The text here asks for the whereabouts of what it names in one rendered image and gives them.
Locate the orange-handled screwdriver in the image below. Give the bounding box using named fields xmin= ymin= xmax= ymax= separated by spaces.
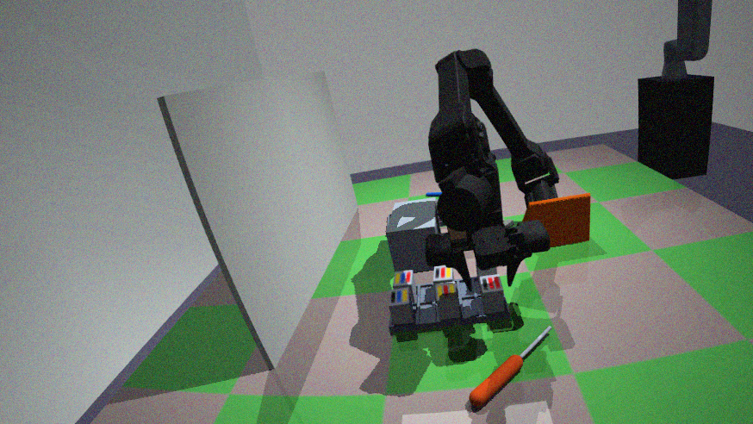
xmin=469 ymin=326 xmax=552 ymax=407

